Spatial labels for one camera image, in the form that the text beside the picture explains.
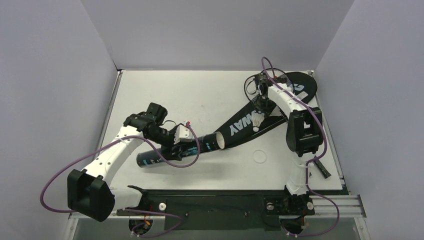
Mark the white shuttlecock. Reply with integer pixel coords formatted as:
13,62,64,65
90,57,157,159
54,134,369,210
252,114,264,132

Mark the black shuttlecock tube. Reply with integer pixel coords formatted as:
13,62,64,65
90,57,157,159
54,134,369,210
136,131,225,168

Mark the translucent tube lid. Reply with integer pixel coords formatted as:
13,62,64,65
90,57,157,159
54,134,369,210
252,149,268,164

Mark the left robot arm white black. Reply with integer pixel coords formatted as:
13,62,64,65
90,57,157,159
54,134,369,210
67,102,192,222

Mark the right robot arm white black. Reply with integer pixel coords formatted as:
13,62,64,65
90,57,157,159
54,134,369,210
253,70,327,215

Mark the badminton racket rear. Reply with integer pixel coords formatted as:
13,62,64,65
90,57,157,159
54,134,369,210
260,68,294,93

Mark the black racket bag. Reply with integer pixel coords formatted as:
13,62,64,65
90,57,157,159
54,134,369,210
216,71,318,150

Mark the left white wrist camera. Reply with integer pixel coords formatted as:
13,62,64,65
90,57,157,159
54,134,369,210
174,123,194,145

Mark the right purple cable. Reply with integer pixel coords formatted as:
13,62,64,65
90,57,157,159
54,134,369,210
260,56,341,238

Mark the black racket handle grip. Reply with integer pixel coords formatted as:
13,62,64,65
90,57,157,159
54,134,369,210
314,159,332,179

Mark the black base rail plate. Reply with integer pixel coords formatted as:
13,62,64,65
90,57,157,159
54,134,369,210
116,189,315,231

